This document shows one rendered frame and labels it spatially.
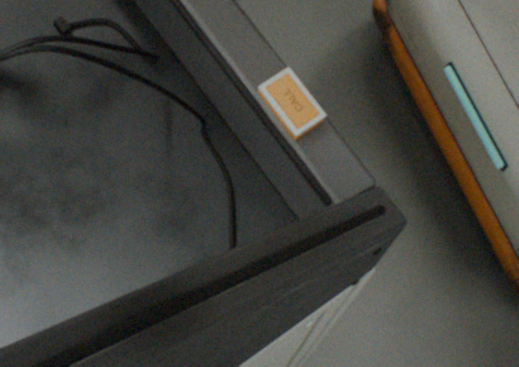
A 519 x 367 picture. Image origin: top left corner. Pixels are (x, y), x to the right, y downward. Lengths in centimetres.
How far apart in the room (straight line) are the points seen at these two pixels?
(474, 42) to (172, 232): 84
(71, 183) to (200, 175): 11
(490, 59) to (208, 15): 85
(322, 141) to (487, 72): 84
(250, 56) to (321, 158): 10
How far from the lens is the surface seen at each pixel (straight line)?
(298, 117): 78
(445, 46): 163
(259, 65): 81
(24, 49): 74
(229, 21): 82
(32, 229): 90
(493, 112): 159
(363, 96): 185
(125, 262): 88
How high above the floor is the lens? 169
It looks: 71 degrees down
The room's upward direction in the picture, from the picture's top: 11 degrees clockwise
